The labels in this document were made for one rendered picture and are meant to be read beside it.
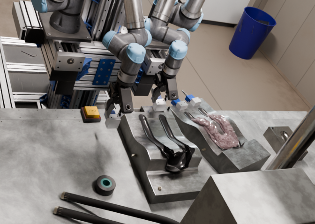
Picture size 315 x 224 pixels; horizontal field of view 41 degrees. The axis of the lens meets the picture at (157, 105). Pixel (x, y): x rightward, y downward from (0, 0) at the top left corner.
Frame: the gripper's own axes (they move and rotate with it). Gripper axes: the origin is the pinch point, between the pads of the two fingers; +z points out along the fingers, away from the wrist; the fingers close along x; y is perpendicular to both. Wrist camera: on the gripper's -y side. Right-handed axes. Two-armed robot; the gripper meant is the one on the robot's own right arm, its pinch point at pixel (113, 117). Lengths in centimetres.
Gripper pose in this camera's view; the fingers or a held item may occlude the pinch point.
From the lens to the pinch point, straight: 183.2
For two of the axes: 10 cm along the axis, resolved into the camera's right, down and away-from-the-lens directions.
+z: -3.4, 7.3, 5.9
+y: -3.5, -6.8, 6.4
